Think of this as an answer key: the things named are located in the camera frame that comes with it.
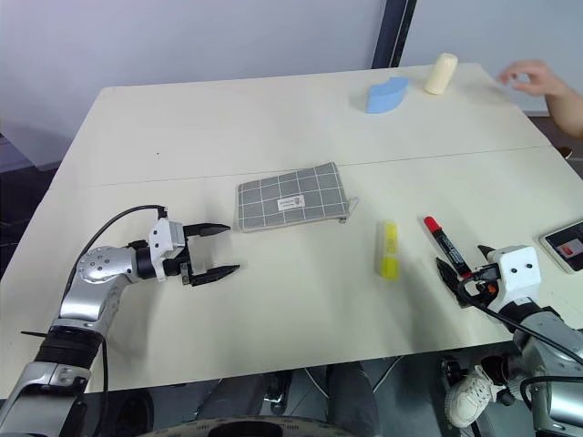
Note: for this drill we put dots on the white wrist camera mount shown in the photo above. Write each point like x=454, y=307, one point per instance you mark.
x=160, y=248
x=519, y=268

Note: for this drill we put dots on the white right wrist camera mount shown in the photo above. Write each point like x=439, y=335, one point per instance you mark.
x=519, y=268

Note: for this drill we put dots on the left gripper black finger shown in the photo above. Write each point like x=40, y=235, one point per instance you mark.
x=210, y=229
x=214, y=274

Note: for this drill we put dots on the person's bare forearm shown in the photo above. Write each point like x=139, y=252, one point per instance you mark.
x=567, y=111

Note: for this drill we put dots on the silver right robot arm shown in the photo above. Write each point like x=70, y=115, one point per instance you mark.
x=546, y=337

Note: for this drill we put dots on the grey trouser leg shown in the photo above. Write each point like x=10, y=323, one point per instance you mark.
x=237, y=396
x=350, y=393

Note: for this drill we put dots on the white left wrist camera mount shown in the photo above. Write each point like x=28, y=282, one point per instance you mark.
x=160, y=248

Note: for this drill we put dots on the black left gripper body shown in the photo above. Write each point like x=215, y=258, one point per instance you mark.
x=175, y=266

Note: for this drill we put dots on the black upright post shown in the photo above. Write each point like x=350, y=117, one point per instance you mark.
x=391, y=32

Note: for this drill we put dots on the yellow highlighter pen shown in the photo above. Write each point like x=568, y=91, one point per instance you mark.
x=388, y=255

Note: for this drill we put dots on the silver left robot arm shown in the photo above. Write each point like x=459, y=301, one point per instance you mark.
x=98, y=273

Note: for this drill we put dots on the person's bare hand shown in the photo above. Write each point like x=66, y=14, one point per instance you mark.
x=542, y=79

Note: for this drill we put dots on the cream cylinder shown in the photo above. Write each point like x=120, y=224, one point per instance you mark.
x=439, y=75

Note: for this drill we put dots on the white sneaker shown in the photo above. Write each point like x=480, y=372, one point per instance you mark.
x=469, y=398

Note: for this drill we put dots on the white framed smartphone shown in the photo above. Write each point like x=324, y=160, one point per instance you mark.
x=565, y=246

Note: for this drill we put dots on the red capped black marker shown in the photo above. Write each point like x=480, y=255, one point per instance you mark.
x=448, y=248

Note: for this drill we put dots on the small brown object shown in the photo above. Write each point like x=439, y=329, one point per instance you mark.
x=567, y=152

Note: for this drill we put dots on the blue foam block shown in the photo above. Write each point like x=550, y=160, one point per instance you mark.
x=385, y=98

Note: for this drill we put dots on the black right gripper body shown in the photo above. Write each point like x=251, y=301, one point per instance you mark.
x=483, y=293

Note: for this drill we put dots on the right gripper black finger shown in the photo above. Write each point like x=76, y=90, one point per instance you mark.
x=486, y=255
x=451, y=278

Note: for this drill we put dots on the grey checked fabric pouch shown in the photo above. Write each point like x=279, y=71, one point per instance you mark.
x=289, y=198

